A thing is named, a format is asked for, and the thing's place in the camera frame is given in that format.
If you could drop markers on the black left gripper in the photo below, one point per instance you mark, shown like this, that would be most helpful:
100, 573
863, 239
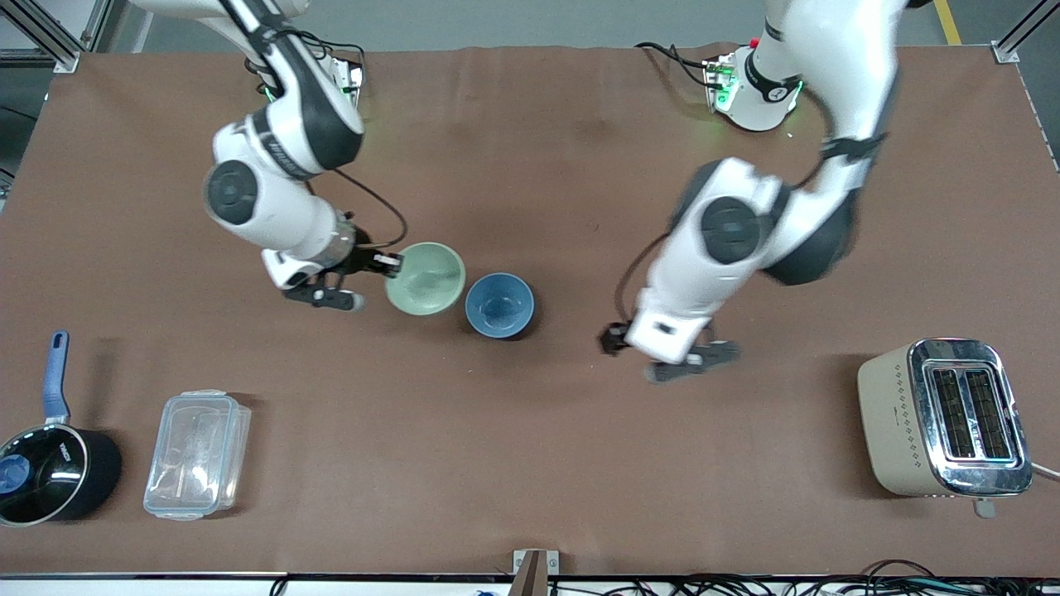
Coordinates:
614, 339

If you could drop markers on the green ceramic bowl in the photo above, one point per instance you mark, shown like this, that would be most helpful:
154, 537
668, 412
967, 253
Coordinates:
426, 281

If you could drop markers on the blue ceramic bowl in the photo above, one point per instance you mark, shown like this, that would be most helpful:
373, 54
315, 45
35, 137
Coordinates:
499, 306

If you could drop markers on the beige chrome two-slot toaster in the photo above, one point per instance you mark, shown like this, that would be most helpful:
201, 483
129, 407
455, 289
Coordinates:
898, 430

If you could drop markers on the clear plastic lidded container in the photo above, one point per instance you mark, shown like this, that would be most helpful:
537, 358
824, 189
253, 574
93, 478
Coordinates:
197, 455

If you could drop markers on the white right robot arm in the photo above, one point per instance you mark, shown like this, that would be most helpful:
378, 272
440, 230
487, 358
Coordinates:
281, 141

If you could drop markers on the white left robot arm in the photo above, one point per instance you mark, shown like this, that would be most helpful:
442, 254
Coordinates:
729, 240

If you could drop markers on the glass pot lid blue knob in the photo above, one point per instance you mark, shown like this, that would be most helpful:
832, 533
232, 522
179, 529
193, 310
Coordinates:
58, 472

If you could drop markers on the brown table mat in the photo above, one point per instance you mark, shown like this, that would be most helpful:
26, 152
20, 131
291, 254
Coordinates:
530, 455

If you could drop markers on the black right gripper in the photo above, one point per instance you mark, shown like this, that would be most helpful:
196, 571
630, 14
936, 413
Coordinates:
363, 260

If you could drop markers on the metal bracket with post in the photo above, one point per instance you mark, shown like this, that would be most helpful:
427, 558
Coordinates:
534, 571

